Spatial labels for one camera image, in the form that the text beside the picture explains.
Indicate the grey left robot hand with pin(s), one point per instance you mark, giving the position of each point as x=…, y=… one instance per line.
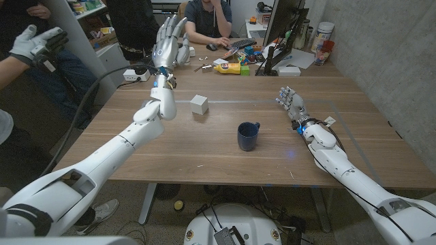
x=168, y=47

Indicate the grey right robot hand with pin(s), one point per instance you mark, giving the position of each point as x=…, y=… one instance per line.
x=294, y=103

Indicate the white cube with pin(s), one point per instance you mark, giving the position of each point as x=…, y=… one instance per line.
x=198, y=105

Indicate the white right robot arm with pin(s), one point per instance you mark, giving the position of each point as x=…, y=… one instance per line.
x=354, y=180

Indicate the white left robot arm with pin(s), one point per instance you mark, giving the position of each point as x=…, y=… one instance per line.
x=102, y=163

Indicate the operator bare forearm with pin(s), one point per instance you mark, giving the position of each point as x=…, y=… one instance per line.
x=10, y=69

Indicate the dark blue mug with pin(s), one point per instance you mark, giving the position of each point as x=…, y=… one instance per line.
x=247, y=137

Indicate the flat white box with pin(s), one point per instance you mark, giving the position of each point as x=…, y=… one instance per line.
x=289, y=71

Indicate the white paper wrist tag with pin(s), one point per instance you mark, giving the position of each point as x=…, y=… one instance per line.
x=329, y=120

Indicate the standing person in black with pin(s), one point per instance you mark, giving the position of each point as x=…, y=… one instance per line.
x=134, y=24

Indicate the white power strip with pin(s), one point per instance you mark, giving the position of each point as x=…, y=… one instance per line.
x=136, y=75

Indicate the black computer mouse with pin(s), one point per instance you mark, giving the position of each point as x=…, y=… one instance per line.
x=211, y=47

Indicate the white paper sheet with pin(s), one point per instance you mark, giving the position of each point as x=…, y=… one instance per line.
x=301, y=58

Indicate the seated person in dark shirt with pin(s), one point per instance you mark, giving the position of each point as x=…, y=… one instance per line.
x=204, y=17

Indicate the black computer monitor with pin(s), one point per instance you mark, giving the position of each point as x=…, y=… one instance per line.
x=281, y=18
x=269, y=61

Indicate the small white carton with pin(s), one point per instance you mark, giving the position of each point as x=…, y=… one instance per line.
x=220, y=62

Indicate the green toy block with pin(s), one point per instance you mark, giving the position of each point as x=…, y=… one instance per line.
x=245, y=70

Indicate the yellow mustard bottle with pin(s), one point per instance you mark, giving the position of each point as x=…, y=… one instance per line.
x=229, y=68

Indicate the cardboard box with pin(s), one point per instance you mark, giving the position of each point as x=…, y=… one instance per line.
x=102, y=39

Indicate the blue toy block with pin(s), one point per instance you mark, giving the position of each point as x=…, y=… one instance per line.
x=249, y=50

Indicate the white labelled canister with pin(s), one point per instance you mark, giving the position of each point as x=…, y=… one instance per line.
x=322, y=34

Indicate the black keyboard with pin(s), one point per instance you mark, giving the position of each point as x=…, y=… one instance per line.
x=243, y=43

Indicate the white shelf cabinet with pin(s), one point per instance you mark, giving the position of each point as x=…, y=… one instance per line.
x=85, y=44

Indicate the black headphones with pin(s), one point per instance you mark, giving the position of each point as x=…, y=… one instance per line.
x=265, y=6

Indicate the person in blue jeans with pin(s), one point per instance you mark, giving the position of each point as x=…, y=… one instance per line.
x=68, y=75

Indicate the grey table leg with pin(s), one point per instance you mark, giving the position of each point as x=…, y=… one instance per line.
x=322, y=209

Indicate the white robot torso base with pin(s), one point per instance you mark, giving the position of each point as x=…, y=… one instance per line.
x=233, y=221

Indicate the white motion capture glove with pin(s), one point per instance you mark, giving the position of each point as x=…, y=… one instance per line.
x=25, y=42

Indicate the small yellow ball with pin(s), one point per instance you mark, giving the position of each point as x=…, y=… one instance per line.
x=178, y=205

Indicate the white table leg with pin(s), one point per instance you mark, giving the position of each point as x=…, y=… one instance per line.
x=147, y=203

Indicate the white sneaker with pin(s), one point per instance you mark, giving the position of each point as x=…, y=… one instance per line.
x=102, y=212

